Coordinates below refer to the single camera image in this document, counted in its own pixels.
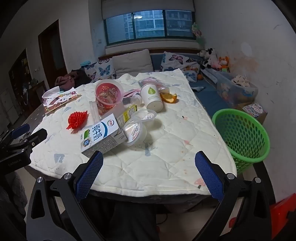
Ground red plastic stool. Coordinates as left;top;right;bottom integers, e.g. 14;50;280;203
269;197;296;241

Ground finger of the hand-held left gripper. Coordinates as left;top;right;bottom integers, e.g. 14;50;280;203
0;123;31;146
9;128;48;153

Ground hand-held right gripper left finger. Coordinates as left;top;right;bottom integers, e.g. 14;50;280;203
25;150;104;241

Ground printed cardboard box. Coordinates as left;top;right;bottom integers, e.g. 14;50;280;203
236;102;268;124

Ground red instant noodle cup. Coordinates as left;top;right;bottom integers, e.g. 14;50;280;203
95;79;123;116

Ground grey cushion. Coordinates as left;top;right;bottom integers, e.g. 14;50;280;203
112;49;154;78

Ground pink plastic wrapper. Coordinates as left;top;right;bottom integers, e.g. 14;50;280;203
122;91;141;99

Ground white roller blind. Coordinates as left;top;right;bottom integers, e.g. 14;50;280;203
102;0;195;20

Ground pink plastic bag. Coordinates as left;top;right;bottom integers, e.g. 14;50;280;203
138;77;171;93

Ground hanging paper wall decoration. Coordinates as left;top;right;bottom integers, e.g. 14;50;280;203
191;22;205;45

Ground cartoon picture book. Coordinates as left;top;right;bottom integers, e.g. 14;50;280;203
43;93;82;116

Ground clear plastic storage box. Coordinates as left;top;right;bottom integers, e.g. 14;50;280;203
216;71;259;108

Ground small yellow drink carton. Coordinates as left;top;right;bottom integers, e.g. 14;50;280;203
116;105;139;127

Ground white printed quilt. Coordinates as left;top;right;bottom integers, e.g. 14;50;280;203
30;70;237;197

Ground cow plush toy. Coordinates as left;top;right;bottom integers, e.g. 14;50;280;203
203;48;219;69

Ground window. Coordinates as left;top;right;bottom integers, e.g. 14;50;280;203
103;9;196;45

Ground white blue milk carton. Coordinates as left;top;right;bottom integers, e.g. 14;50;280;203
80;113;127;158

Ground red foam fruit net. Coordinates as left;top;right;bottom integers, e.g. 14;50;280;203
67;110;89;130

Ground dark bookshelf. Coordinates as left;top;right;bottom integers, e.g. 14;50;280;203
8;49;30;93

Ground white paper cup green label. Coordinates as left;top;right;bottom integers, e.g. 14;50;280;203
140;83;164;113

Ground clear plastic jelly cup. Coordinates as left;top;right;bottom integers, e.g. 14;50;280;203
133;110;157;126
122;118;147;146

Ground wooden chair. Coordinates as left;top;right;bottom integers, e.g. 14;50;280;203
28;81;47;109

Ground dark wooden door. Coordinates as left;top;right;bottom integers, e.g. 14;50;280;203
38;20;68;88

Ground blue sofa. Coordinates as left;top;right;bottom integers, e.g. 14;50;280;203
79;48;232;118

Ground orange fox plush toy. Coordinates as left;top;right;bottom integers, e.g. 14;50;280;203
218;56;230;72

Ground clear plastic packaging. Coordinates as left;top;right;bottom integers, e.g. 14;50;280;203
89;101;100;124

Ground black garment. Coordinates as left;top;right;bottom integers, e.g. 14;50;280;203
69;69;92;87

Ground orange peel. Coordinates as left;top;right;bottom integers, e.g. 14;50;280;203
160;92;178;103

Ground dusty pink garment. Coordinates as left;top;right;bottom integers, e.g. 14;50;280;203
55;71;79;90

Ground green plastic basket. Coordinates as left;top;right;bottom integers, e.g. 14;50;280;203
211;108;270;175

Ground butterfly print pillow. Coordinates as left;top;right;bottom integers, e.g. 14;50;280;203
80;57;117;82
159;51;204;82

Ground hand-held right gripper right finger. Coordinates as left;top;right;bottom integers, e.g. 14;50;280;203
195;151;272;241

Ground clear plastic bottle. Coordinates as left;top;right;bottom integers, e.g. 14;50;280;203
122;93;143;107

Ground grey star tablecloth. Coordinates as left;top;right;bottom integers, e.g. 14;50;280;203
23;102;232;209

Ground person's dark pants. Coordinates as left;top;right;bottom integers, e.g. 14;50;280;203
81;197;162;241

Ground spotted white cloth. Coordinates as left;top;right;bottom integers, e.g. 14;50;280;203
231;74;251;87

